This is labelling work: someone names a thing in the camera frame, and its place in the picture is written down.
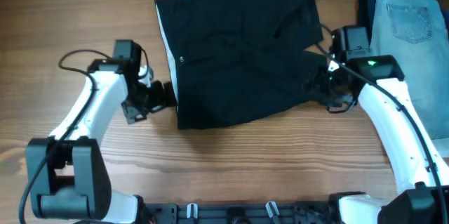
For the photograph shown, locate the black shorts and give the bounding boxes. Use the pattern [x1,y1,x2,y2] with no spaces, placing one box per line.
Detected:
[155,0,331,129]

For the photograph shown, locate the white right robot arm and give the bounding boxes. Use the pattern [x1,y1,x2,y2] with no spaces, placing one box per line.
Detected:
[327,55,448,223]

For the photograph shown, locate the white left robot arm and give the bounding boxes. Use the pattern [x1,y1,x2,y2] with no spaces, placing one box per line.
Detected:
[22,59,175,223]

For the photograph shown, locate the light blue denim shorts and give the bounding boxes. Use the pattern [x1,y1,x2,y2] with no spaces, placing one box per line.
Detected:
[370,0,448,143]

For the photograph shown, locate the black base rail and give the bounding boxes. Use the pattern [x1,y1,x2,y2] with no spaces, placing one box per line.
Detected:
[147,201,343,224]

